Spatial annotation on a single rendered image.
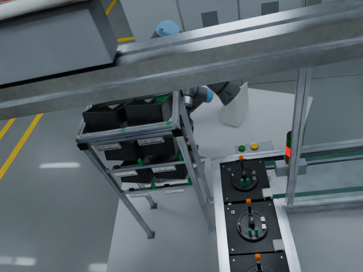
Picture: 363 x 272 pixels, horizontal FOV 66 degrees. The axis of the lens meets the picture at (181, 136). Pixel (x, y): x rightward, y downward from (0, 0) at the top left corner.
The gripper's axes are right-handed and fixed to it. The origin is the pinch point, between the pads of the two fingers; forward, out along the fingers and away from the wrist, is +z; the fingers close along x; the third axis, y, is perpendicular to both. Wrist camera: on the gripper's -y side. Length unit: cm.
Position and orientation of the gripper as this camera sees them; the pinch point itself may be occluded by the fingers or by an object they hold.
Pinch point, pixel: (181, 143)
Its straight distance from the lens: 135.2
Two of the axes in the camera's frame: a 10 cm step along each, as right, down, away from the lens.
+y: 2.6, 2.8, 9.2
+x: -9.6, 0.2, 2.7
